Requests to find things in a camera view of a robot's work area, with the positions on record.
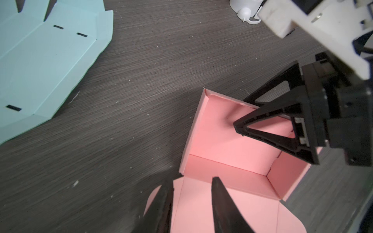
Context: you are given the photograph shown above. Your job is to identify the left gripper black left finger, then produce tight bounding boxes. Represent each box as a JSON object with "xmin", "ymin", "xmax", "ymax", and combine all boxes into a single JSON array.
[{"xmin": 132, "ymin": 182, "xmax": 174, "ymax": 233}]

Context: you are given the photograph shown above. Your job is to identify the light blue flat paper box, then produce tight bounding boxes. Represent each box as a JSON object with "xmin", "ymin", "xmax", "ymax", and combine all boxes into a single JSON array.
[{"xmin": 1, "ymin": 1, "xmax": 114, "ymax": 142}]

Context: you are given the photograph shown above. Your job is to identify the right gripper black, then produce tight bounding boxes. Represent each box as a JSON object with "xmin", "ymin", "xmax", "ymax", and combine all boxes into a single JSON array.
[{"xmin": 233, "ymin": 51, "xmax": 373, "ymax": 167}]

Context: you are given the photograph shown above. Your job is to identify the pink paper box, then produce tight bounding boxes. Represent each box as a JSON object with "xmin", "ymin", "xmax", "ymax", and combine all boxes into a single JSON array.
[{"xmin": 143, "ymin": 88, "xmax": 323, "ymax": 233}]

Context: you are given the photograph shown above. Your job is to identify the white alarm clock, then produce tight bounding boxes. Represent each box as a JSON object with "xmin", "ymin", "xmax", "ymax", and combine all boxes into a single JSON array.
[{"xmin": 229, "ymin": 0, "xmax": 264, "ymax": 25}]

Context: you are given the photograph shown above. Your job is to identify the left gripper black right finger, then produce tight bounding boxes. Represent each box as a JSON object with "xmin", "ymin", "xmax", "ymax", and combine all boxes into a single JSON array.
[{"xmin": 211, "ymin": 177, "xmax": 254, "ymax": 233}]

